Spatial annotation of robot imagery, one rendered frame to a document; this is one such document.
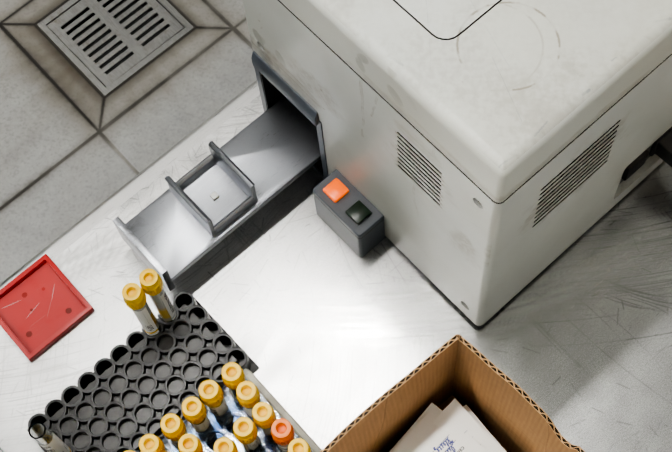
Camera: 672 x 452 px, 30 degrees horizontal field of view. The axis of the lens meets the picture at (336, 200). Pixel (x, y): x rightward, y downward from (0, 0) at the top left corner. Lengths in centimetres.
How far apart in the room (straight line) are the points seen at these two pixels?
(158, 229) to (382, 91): 30
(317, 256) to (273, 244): 4
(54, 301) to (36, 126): 113
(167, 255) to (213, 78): 116
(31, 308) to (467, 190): 43
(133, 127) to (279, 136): 110
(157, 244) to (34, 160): 114
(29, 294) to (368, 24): 43
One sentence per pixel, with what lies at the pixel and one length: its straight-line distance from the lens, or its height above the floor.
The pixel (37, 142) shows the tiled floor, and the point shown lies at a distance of 220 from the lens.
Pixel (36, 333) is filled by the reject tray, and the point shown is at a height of 88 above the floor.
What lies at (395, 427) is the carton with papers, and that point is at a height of 93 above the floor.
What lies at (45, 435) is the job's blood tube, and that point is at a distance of 97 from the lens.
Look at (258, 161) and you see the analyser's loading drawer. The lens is 108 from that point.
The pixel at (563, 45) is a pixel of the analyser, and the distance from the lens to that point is 83.
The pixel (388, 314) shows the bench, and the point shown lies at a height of 88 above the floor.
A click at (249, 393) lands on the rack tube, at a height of 99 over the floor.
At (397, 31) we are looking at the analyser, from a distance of 83.
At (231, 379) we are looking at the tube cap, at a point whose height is 99.
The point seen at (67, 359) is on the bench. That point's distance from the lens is 109.
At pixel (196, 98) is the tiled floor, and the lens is 218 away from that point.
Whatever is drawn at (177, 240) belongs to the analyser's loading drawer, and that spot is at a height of 91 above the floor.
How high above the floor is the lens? 188
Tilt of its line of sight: 65 degrees down
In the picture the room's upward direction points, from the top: 7 degrees counter-clockwise
